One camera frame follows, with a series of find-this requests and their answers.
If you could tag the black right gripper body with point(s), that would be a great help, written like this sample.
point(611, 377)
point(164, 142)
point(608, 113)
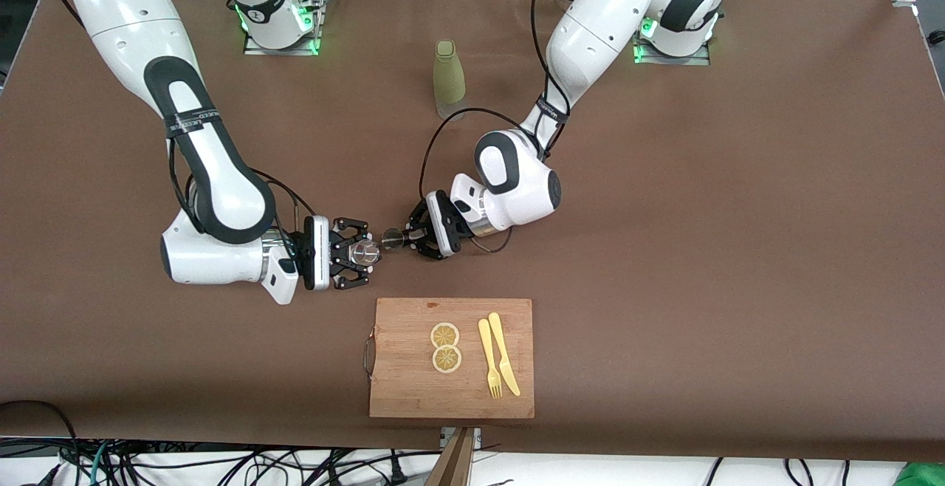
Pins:
point(339, 252)

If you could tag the green cloth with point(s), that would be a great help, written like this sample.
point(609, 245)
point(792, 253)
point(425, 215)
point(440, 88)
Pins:
point(923, 477)

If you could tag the yellow plastic knife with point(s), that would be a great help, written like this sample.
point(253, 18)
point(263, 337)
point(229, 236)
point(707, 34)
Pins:
point(496, 331)

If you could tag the steel jigger measuring cup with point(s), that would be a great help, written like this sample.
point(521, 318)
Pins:
point(391, 238)

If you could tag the lemon slice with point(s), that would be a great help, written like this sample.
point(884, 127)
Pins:
point(447, 359)
point(444, 335)

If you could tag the brown table cover sheet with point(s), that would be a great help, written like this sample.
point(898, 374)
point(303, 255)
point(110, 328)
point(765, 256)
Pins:
point(738, 250)

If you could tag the wooden cutting board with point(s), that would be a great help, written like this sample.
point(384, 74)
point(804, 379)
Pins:
point(402, 390)

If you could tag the yellow plastic fork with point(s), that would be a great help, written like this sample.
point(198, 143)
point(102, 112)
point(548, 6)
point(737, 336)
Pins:
point(485, 342)

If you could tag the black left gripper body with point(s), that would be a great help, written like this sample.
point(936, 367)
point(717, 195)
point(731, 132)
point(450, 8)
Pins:
point(430, 234)

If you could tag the green sleeved glass bottle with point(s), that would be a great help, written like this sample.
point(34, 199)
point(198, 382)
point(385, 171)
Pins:
point(449, 80)

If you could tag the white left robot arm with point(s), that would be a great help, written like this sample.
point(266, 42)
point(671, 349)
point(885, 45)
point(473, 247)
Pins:
point(605, 21)

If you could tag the wooden beam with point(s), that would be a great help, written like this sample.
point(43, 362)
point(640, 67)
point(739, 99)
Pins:
point(454, 467)

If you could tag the clear shot glass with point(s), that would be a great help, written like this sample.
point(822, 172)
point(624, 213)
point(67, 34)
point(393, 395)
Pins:
point(364, 252)

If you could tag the small metal mounting bracket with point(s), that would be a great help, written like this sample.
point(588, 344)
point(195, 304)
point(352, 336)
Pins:
point(476, 436)

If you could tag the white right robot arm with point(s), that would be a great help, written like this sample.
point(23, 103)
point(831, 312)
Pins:
point(125, 21)

